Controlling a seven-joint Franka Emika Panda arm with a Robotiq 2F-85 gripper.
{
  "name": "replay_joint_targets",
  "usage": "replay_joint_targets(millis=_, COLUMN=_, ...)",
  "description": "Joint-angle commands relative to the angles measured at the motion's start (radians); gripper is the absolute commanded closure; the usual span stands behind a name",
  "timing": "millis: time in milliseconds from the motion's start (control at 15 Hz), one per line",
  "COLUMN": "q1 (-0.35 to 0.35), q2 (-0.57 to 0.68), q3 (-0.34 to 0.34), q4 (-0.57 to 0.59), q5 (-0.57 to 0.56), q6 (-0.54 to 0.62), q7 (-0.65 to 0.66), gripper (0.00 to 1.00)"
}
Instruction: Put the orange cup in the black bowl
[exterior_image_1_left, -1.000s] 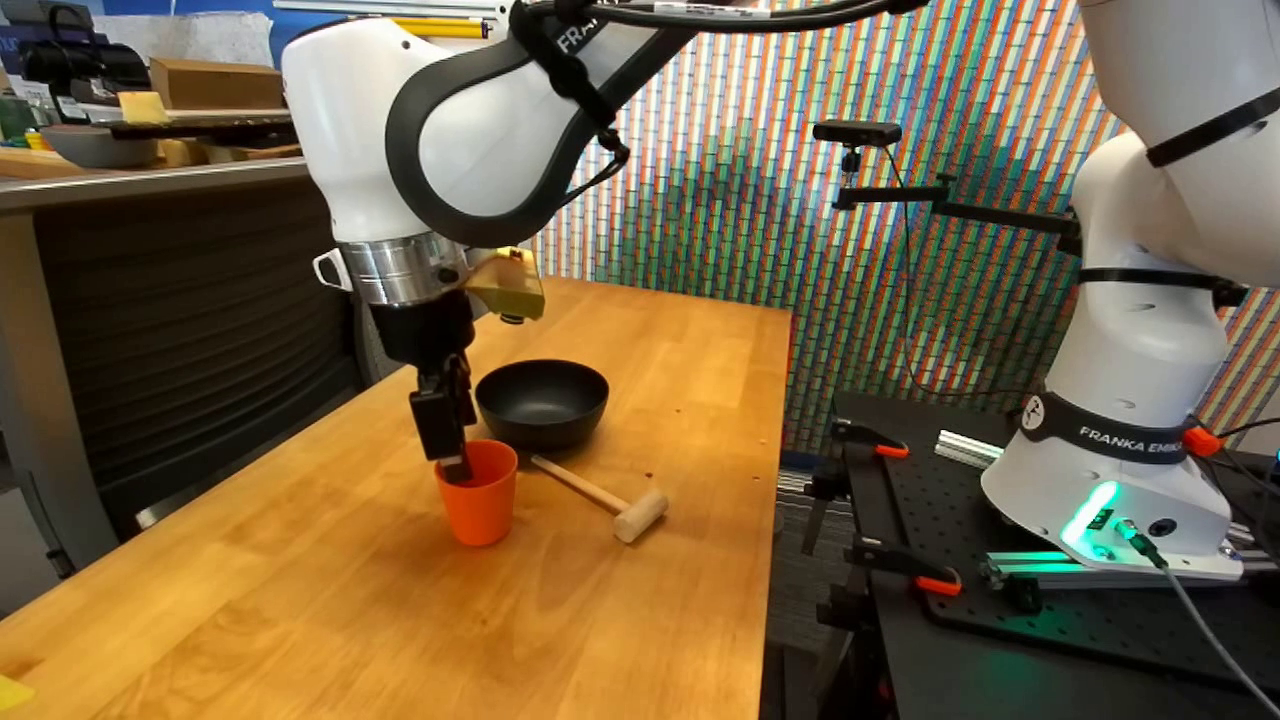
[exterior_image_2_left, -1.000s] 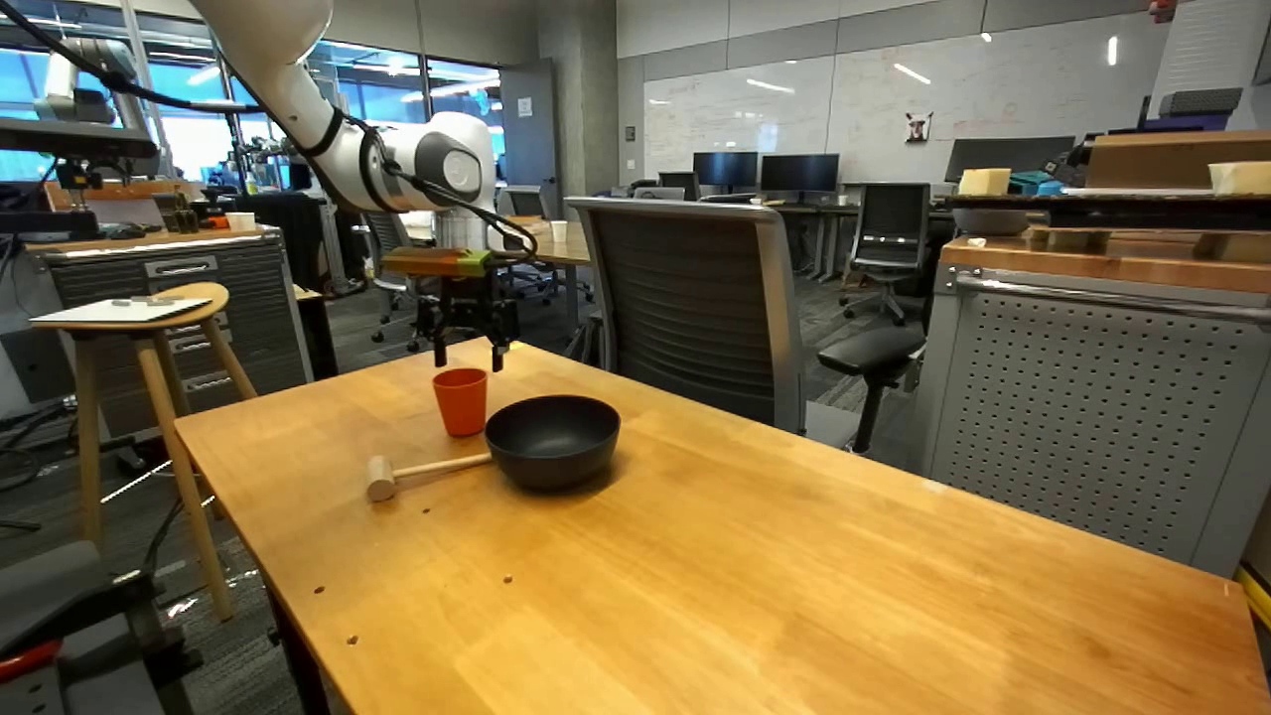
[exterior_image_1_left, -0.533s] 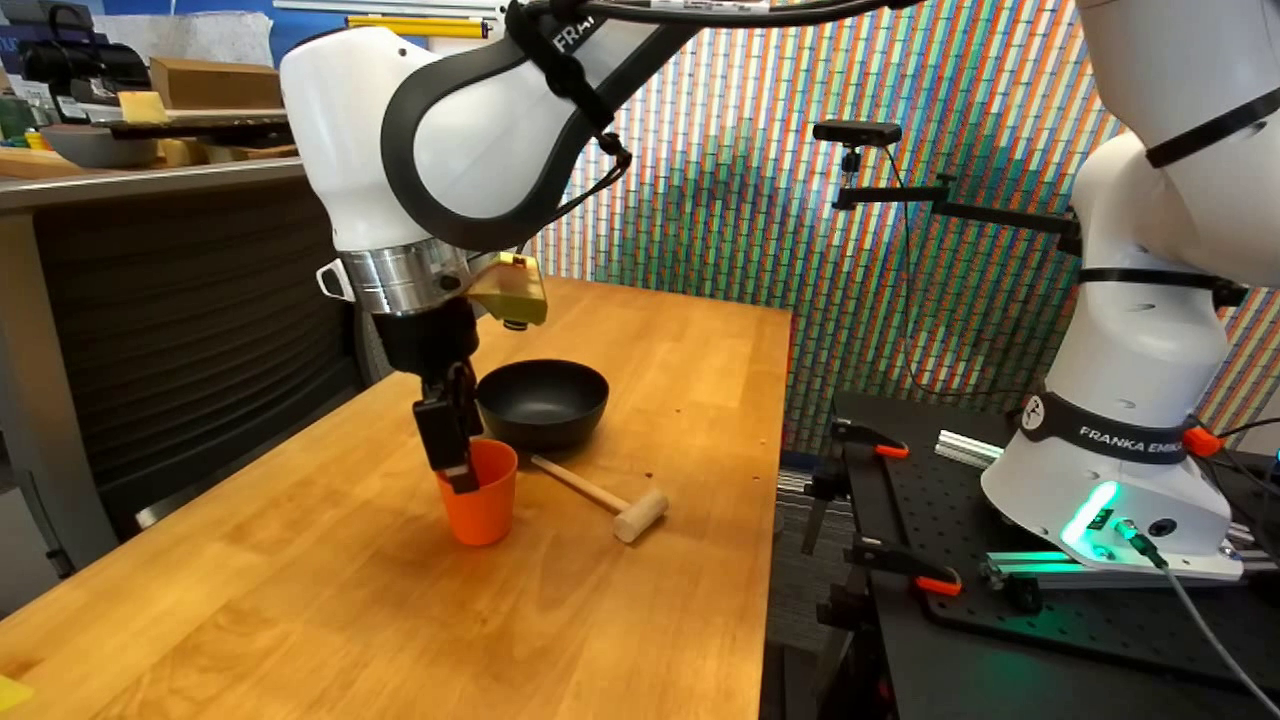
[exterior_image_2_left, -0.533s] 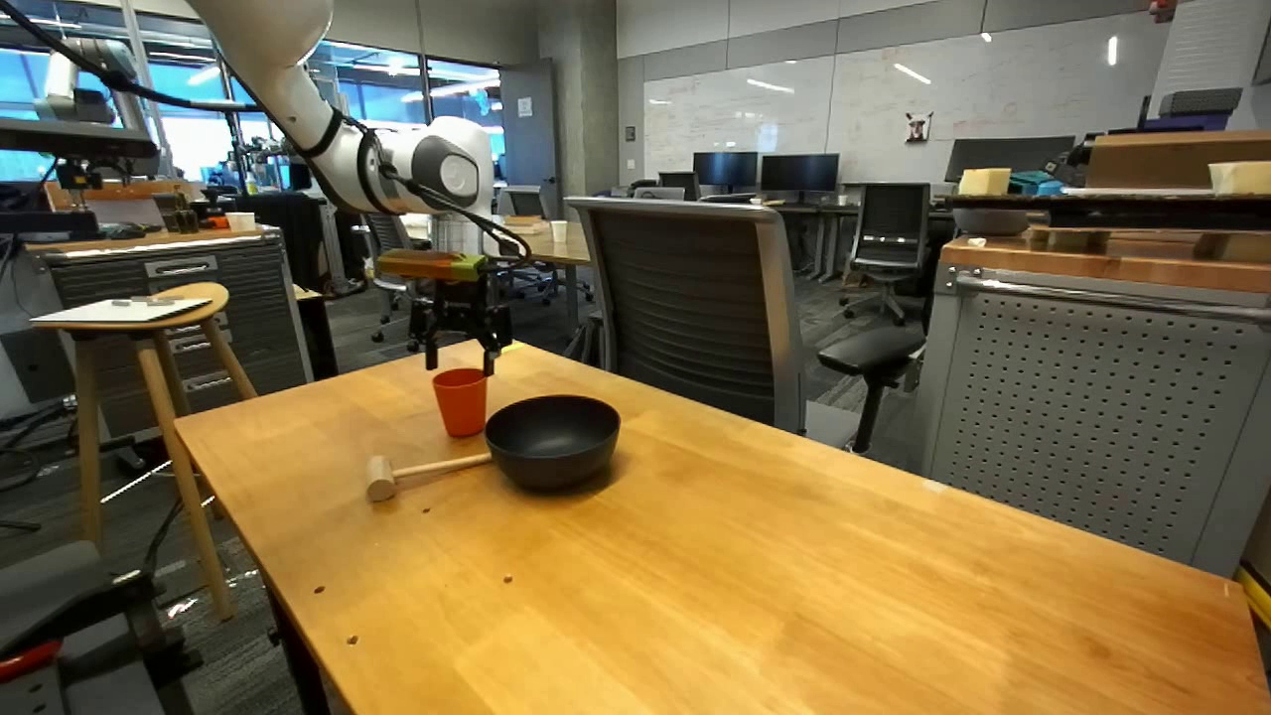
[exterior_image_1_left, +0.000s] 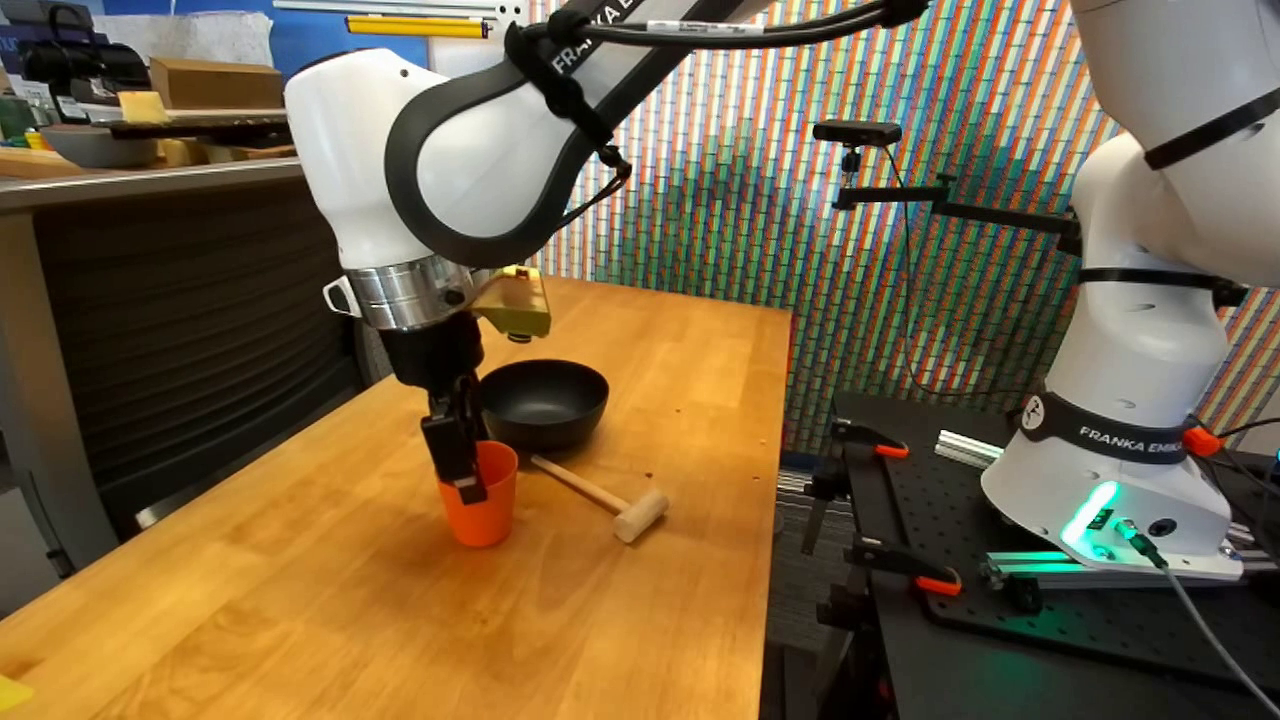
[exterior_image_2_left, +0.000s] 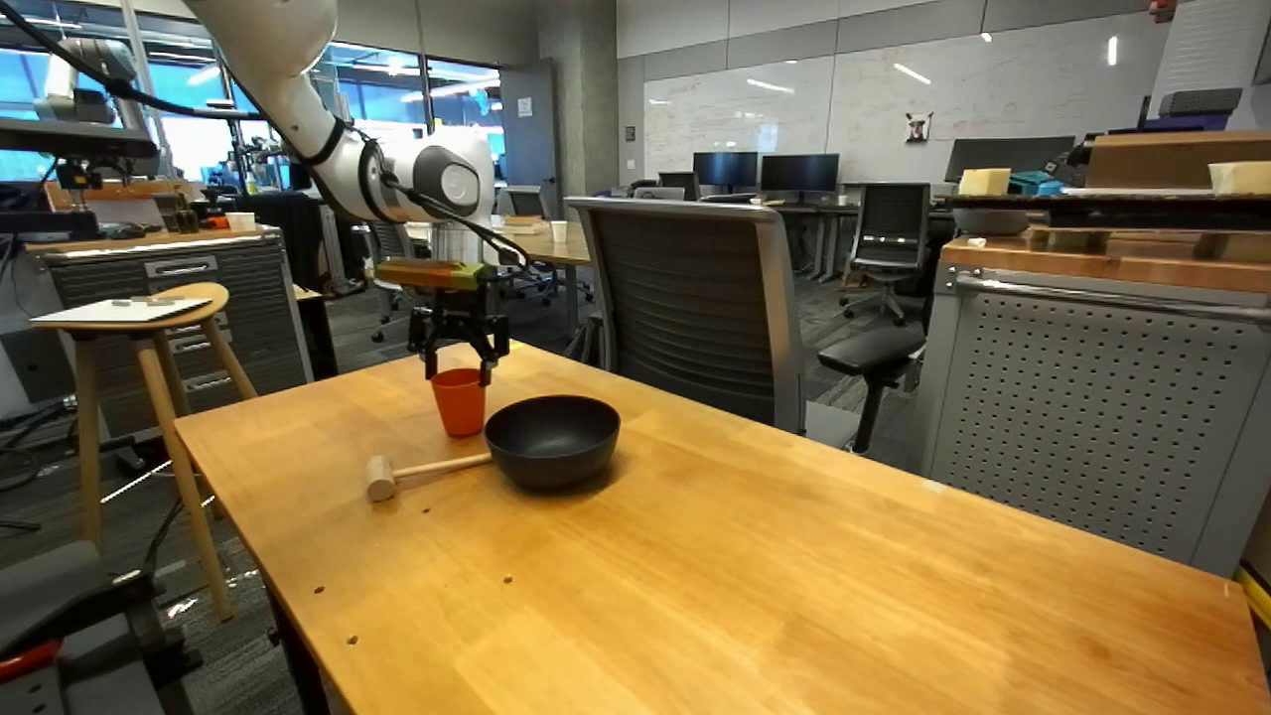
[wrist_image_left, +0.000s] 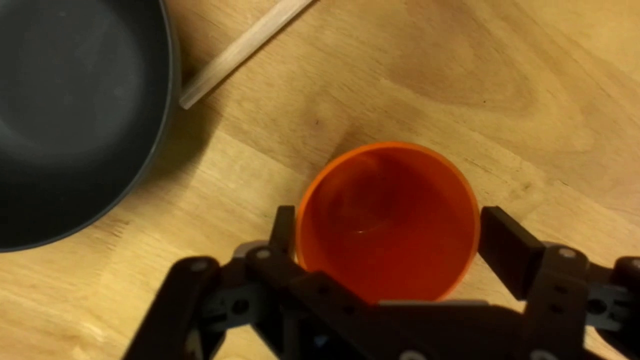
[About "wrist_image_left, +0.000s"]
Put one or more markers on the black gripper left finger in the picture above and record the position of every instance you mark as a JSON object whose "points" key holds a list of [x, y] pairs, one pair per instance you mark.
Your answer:
{"points": [[282, 230]]}

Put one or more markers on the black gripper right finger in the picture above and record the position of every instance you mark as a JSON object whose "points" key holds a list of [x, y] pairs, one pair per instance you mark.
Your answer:
{"points": [[513, 252]]}

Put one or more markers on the orange plastic cup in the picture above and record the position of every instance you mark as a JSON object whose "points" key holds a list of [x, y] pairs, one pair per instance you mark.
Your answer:
{"points": [[386, 221]]}

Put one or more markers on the black bowl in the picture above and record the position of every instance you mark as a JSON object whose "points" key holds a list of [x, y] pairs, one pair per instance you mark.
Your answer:
{"points": [[72, 113]]}

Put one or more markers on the small wooden mallet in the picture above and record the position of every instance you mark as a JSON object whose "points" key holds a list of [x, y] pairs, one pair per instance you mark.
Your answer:
{"points": [[241, 50]]}

